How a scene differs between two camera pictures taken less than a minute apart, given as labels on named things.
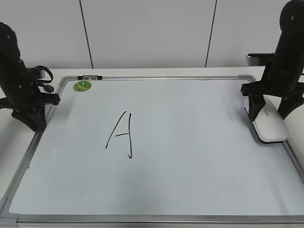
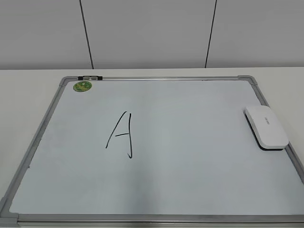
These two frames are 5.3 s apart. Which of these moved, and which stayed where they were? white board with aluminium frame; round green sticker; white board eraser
Moved: white board eraser
Stayed: round green sticker; white board with aluminium frame
